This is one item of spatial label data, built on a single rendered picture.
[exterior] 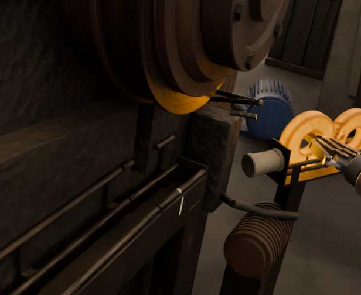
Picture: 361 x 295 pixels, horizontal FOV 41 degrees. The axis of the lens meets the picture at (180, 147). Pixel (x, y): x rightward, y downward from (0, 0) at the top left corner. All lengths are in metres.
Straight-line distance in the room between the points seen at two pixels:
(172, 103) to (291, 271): 1.37
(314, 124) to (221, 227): 1.03
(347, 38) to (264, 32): 2.74
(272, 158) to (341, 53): 2.44
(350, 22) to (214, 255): 2.10
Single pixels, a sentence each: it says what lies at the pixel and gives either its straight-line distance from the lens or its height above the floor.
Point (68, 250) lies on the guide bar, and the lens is 0.79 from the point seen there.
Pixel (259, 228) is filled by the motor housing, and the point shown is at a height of 0.53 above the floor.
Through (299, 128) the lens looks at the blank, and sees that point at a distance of 1.22.
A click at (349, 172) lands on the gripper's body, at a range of 1.14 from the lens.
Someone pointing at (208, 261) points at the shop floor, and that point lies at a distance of 1.95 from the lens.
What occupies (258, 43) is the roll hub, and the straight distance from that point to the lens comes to 0.82.
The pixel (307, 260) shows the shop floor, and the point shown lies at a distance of 2.13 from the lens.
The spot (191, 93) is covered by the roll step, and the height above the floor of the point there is 0.93.
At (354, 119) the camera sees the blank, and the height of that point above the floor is 0.78.
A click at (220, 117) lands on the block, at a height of 0.80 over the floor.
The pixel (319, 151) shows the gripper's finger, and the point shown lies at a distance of 1.18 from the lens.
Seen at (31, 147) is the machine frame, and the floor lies 0.87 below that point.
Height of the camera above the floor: 1.17
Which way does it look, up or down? 25 degrees down
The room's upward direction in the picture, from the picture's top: 10 degrees clockwise
